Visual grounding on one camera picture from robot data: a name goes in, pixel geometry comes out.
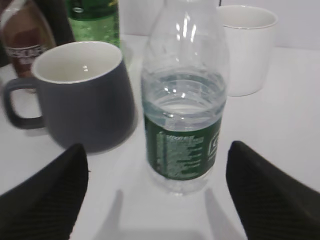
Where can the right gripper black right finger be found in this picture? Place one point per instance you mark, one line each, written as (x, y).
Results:
(271, 205)

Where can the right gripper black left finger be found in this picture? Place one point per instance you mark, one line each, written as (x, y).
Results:
(46, 205)

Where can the clear water bottle green label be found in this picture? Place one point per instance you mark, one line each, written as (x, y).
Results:
(184, 83)

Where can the dark grey ceramic mug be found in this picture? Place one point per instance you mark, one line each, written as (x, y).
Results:
(84, 94)

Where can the brown Nescafe coffee bottle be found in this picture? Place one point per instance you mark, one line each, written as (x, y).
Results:
(25, 34)

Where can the white ceramic mug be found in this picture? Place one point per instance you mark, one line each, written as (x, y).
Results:
(250, 33)

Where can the green soda bottle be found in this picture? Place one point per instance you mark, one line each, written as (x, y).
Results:
(94, 20)

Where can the cola bottle red label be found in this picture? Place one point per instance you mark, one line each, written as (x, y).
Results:
(56, 15)

